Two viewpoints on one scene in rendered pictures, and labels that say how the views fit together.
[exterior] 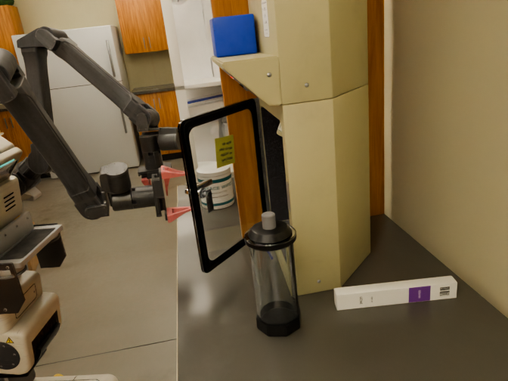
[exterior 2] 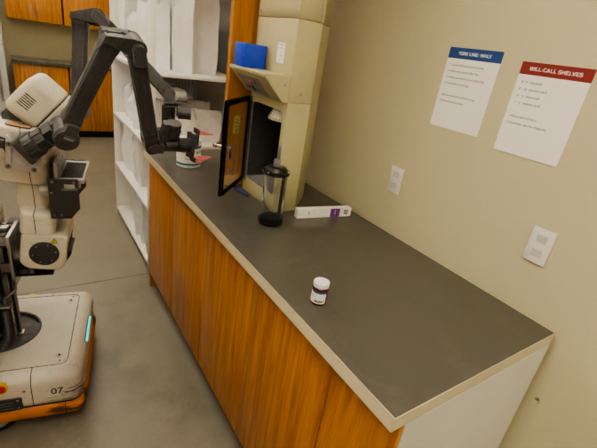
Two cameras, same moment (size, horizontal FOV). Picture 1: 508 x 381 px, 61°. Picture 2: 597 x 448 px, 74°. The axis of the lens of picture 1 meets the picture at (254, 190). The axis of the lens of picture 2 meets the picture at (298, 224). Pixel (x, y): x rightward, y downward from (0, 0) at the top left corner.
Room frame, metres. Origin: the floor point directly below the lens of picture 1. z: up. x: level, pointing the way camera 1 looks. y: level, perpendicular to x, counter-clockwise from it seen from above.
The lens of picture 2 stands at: (-0.57, 0.62, 1.61)
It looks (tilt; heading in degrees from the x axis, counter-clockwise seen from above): 23 degrees down; 331
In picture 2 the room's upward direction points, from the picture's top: 9 degrees clockwise
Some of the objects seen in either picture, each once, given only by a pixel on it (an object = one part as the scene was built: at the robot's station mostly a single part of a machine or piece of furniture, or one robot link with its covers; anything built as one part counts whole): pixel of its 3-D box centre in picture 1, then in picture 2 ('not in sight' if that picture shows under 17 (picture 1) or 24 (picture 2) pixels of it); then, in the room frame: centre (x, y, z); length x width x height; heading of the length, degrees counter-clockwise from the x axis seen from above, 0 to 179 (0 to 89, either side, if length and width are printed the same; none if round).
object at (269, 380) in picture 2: not in sight; (274, 303); (0.90, -0.15, 0.45); 2.05 x 0.67 x 0.90; 7
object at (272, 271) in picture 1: (274, 277); (273, 195); (0.81, -0.02, 1.06); 0.11 x 0.11 x 0.21
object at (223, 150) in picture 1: (229, 182); (234, 144); (1.09, 0.06, 1.19); 0.30 x 0.01 x 0.40; 143
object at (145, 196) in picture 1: (147, 196); (185, 145); (1.07, 0.28, 1.19); 0.07 x 0.07 x 0.10; 10
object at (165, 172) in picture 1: (172, 180); (202, 137); (1.08, 0.21, 1.22); 0.09 x 0.07 x 0.07; 100
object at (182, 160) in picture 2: not in sight; (188, 151); (1.60, 0.15, 1.02); 0.13 x 0.13 x 0.15
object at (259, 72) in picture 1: (242, 78); (257, 82); (1.06, 0.00, 1.46); 0.32 x 0.11 x 0.10; 7
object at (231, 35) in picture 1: (233, 35); (250, 55); (1.15, 0.01, 1.56); 0.10 x 0.10 x 0.09; 7
